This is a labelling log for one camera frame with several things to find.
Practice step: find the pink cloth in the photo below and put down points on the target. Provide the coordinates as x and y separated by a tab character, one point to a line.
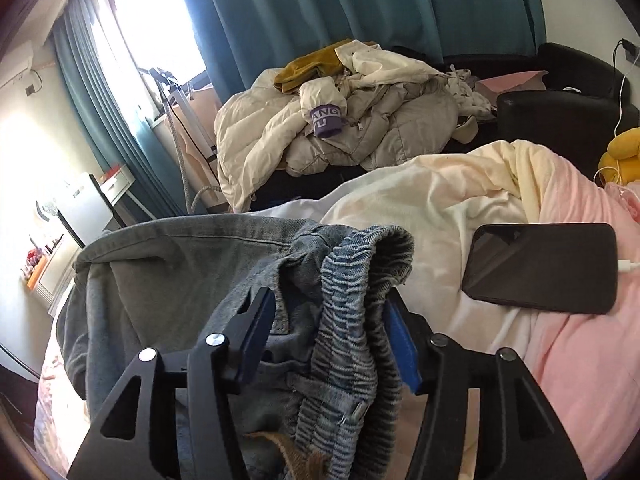
510	82

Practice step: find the window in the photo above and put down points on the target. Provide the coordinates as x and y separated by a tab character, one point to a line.
155	20

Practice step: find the narrow teal curtain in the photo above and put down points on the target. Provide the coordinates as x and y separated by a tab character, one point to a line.
105	110

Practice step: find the white air conditioner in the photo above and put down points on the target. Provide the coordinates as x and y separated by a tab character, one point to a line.
15	67

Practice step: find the mustard yellow cloth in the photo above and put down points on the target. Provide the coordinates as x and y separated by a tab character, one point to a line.
305	67

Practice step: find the black sofa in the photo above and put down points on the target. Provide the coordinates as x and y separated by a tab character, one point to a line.
555	115

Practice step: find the cream white blanket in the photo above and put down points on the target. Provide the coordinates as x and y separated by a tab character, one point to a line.
425	200

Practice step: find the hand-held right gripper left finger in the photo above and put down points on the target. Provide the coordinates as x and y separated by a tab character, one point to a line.
264	310

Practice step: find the blue denim jeans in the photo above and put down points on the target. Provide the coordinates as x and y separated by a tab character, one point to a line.
175	280

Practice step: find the white cabinet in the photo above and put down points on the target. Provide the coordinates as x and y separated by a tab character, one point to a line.
82	210

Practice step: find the white desk with drawer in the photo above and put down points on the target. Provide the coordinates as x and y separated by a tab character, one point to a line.
116	182

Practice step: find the wide teal curtain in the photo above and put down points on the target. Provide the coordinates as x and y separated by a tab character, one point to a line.
325	5

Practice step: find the black smartphone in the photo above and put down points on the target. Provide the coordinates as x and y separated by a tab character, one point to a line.
540	267

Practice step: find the cream crumpled clothes pile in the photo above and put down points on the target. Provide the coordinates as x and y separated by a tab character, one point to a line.
260	130

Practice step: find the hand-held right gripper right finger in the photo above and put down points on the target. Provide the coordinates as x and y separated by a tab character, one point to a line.
400	340

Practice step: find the metal drying rack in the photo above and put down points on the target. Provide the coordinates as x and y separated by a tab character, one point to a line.
175	100

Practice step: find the pink blanket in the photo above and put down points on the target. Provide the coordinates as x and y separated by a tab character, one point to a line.
575	360

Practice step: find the white crumpled garment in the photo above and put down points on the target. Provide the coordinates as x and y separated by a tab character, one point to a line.
390	65

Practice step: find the yellow plush toy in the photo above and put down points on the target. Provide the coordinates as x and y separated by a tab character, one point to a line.
625	157

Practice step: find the black wall charger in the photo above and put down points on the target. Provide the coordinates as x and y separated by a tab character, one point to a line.
629	49

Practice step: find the white patterned cloth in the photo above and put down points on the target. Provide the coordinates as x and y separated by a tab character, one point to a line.
472	95

